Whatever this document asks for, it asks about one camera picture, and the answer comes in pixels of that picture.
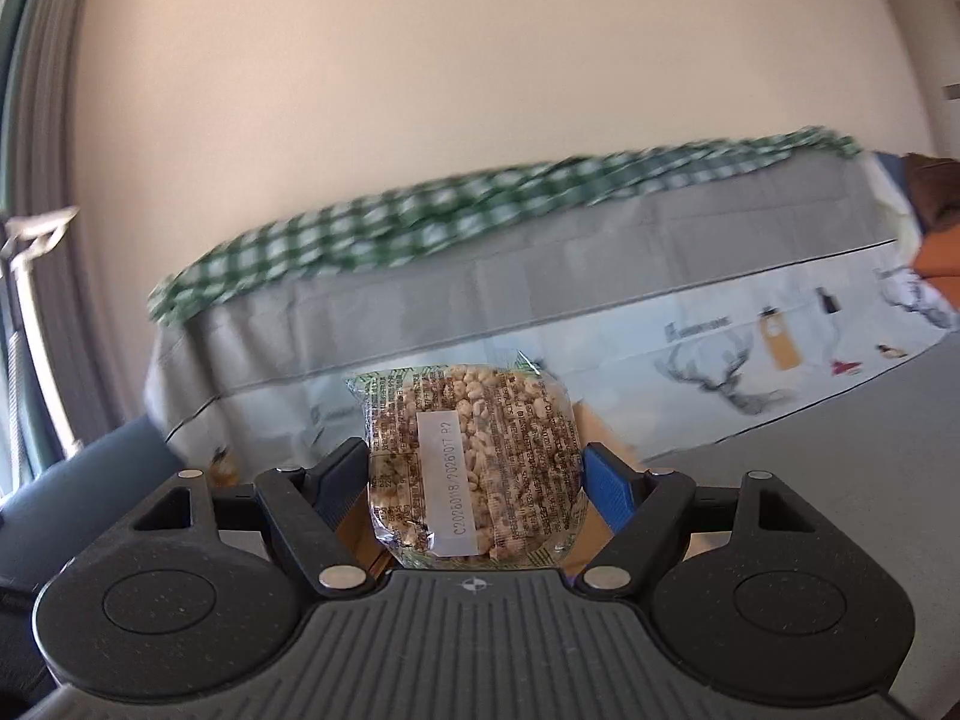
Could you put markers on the beige curtain tieback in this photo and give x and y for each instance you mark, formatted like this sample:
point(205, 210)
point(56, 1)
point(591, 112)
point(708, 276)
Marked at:
point(37, 229)

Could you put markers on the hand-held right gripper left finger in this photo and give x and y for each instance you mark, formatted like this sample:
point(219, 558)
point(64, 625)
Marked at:
point(341, 472)

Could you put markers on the puffed grain cake packet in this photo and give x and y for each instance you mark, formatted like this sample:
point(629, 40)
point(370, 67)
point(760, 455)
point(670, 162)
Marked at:
point(480, 465)

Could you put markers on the deer print bedsheet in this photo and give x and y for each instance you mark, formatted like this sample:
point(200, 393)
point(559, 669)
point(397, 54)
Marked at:
point(600, 262)

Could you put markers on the brown cloth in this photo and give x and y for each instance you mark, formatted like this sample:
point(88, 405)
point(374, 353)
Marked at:
point(934, 184)

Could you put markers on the green checked cloth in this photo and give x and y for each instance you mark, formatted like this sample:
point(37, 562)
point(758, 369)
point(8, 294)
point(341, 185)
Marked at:
point(450, 217)

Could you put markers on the cardboard box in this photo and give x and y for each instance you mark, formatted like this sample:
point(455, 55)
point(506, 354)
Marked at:
point(606, 429)

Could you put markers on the grey curtain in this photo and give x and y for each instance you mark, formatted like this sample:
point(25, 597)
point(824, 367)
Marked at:
point(45, 127)

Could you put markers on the blue-grey cushion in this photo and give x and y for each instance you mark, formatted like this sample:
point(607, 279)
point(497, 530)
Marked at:
point(82, 487)

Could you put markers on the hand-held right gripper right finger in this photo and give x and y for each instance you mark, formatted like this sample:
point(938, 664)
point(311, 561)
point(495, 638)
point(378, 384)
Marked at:
point(611, 484)

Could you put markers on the grey fabric sofa seat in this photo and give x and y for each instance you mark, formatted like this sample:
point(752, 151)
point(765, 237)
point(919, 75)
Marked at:
point(825, 427)

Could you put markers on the orange cloth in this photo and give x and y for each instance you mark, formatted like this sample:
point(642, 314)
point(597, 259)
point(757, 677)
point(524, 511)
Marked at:
point(941, 255)

